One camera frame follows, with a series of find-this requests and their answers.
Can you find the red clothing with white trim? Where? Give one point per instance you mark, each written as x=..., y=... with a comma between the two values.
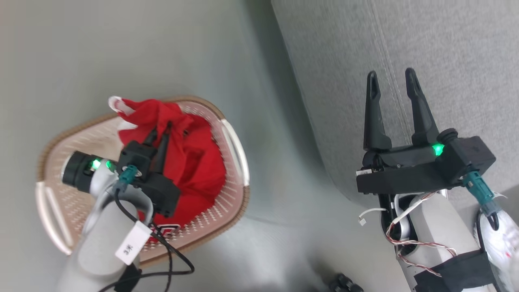
x=194, y=162

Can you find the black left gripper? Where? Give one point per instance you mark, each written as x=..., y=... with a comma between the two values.
x=134, y=160

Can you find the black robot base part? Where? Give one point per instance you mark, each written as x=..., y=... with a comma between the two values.
x=344, y=284

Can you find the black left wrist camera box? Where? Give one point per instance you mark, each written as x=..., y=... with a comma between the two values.
x=162, y=194

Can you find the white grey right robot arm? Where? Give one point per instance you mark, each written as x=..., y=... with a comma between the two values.
x=438, y=227

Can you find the beige perforated laundry basket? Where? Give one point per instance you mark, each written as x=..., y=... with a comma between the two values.
x=61, y=202

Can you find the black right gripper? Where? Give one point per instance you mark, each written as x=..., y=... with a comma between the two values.
x=405, y=174

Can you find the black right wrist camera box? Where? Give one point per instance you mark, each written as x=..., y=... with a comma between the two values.
x=466, y=156

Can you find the grey fabric sofa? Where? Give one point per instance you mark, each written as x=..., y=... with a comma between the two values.
x=466, y=61

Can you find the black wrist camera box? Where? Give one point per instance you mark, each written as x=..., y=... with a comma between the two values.
x=162, y=194
x=466, y=156

